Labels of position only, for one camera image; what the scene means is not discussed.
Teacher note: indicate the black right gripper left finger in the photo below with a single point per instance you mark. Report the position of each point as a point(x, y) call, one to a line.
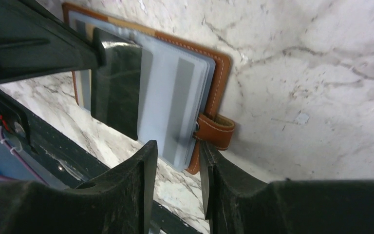
point(119, 201)

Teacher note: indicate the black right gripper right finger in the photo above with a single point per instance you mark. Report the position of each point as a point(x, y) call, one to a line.
point(235, 202)

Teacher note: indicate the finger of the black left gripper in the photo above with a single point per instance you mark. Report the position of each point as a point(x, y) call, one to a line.
point(34, 43)

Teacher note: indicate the black credit card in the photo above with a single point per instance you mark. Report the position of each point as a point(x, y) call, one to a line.
point(115, 84)

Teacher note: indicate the brown leather card holder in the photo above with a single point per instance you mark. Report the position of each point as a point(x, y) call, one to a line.
point(181, 88)

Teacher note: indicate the black metal mounting rail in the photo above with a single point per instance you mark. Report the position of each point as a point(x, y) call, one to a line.
point(66, 161)

